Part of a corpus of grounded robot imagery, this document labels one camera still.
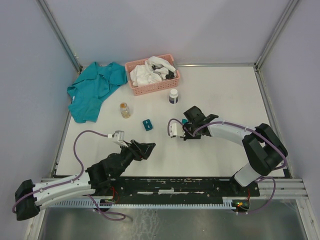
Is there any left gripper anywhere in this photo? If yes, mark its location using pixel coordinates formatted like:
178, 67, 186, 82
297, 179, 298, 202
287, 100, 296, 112
114, 139, 156, 178

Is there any teal pill box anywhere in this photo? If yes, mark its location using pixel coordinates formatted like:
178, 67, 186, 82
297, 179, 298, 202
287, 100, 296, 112
142, 119, 153, 132
181, 118, 188, 124

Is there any clear vitamin pill bottle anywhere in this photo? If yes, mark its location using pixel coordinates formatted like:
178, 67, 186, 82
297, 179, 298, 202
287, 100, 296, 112
119, 102, 131, 119

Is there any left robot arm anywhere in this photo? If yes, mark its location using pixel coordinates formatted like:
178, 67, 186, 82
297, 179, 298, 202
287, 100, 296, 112
12, 140, 156, 221

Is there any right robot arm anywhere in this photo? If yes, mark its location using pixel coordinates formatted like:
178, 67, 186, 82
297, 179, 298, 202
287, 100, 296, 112
182, 106, 288, 196

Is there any white cap pill bottle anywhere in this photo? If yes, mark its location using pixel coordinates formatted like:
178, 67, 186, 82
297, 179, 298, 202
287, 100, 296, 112
169, 88, 179, 104

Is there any pink plastic basket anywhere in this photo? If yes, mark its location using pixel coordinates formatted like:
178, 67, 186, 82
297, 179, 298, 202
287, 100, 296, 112
124, 58, 181, 96

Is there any black item in basket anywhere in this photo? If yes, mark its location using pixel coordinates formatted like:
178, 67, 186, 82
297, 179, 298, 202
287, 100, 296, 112
163, 70, 177, 81

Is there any white cloth in basket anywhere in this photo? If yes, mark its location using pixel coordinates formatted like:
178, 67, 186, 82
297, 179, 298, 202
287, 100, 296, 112
130, 56, 177, 87

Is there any teal shirt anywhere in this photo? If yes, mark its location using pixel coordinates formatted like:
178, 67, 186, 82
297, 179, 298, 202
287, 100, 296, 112
67, 62, 128, 124

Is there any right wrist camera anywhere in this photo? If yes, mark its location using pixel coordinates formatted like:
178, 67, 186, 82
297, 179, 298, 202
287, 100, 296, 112
169, 123, 186, 138

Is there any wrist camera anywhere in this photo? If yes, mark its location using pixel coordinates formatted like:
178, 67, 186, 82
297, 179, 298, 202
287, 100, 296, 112
107, 130, 128, 148
169, 123, 186, 138

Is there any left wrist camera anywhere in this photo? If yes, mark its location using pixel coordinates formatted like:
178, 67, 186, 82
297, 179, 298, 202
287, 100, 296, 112
107, 130, 128, 148

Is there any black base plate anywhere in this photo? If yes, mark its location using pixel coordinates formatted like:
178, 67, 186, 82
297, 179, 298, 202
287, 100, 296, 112
93, 176, 260, 202

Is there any white cable duct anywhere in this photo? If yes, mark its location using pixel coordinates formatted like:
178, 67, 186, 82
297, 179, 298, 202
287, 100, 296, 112
52, 194, 236, 210

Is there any aluminium frame post right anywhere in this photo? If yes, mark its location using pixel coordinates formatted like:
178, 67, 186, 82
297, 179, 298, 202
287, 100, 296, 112
255, 0, 301, 71

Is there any aluminium frame post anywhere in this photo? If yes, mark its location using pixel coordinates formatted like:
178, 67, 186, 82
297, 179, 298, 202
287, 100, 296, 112
255, 0, 301, 71
36, 0, 83, 74

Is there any aluminium frame post left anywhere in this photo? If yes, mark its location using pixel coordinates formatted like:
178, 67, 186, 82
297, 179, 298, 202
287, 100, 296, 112
36, 0, 83, 74

